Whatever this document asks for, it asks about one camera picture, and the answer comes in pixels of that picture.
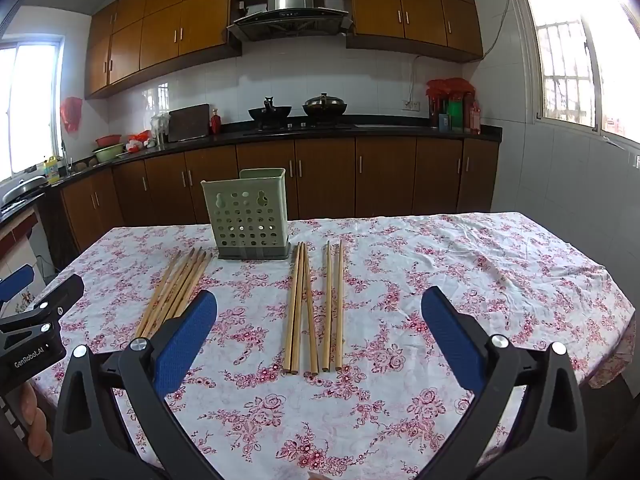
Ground hanging red plastic bag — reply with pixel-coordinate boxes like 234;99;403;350
60;96;83;134

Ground wooden wall cabinets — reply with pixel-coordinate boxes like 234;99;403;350
84;0;484;100

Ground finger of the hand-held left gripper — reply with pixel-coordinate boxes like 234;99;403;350
0;264;36;306
0;273;86;351

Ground green plastic basin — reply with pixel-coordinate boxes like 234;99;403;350
92;143;125;163

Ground black gas stove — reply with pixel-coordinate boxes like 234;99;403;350
243;118;356;136

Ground wooden base cabinets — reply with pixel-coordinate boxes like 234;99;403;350
37;136;501;256

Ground white wall cable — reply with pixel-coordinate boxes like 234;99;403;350
409;0;517;103

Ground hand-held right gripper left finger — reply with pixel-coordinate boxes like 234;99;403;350
52;289;223;480

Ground red bag over condiments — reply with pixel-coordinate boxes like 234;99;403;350
426;78;476;103

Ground person's left hand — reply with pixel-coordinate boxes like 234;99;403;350
12;381;53;462

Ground pink floral tablecloth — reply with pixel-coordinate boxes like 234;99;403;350
22;211;637;480

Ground small sliding window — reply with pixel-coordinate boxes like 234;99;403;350
0;42;66;181

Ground green perforated chopstick holder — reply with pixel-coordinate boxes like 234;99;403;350
201;167;292;261

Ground dark cutting board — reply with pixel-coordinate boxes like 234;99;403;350
167;104;211;143

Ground large barred window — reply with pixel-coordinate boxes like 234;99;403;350
515;0;640;148

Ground grey lidded electric pan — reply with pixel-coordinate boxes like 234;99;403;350
0;175;48;206

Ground black kitchen countertop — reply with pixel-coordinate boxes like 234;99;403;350
0;122;502;221

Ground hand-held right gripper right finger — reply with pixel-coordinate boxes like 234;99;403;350
415;286;590;480

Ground black open wok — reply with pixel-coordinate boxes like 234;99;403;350
248;95;293;129

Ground black lidded wok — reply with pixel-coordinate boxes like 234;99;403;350
302;92;348;121

